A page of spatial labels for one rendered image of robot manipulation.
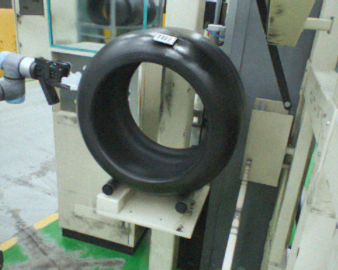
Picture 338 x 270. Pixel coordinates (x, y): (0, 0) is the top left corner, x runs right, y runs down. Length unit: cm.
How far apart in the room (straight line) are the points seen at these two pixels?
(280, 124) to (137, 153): 58
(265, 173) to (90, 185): 114
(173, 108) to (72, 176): 96
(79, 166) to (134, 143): 74
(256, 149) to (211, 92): 43
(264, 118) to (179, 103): 36
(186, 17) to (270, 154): 62
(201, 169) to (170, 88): 47
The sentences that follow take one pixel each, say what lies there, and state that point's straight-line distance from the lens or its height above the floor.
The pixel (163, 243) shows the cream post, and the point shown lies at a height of 41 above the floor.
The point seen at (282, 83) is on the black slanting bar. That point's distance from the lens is 127.
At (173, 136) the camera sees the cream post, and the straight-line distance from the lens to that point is 146.
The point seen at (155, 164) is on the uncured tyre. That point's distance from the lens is 139.
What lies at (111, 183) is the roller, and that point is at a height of 92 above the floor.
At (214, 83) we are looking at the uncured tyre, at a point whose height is 134.
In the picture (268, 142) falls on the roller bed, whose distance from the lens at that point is 132.
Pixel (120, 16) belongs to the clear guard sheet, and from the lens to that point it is 177.
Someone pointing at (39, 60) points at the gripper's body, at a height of 131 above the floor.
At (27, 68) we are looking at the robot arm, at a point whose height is 128.
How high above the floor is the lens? 155
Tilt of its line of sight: 22 degrees down
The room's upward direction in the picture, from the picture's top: 5 degrees clockwise
